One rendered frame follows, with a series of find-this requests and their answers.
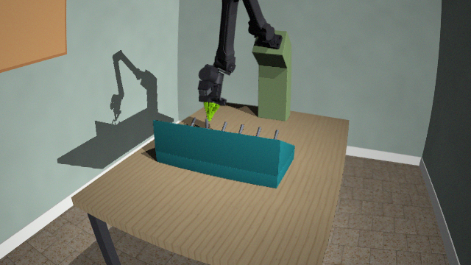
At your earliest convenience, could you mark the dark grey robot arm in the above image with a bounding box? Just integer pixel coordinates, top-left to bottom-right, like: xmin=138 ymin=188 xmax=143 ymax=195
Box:
xmin=198 ymin=0 xmax=283 ymax=97

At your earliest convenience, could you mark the teal wedge-shaped console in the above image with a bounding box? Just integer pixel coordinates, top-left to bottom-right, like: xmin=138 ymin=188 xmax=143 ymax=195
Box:
xmin=153 ymin=117 xmax=295 ymax=188

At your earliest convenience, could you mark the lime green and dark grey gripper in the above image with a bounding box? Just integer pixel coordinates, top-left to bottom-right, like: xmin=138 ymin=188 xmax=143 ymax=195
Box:
xmin=199 ymin=95 xmax=227 ymax=121

